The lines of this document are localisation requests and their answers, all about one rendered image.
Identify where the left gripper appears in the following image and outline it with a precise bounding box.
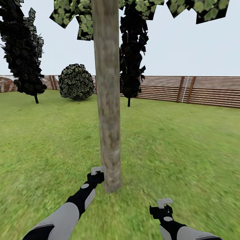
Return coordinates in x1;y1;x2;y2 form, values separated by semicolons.
87;172;104;184

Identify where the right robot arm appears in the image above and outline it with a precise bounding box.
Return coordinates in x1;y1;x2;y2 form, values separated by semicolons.
149;198;224;240

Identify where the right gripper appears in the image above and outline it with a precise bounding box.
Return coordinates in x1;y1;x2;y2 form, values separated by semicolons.
149;205;172;219

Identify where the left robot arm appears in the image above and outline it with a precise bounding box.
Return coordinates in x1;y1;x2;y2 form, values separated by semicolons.
22;166;106;240

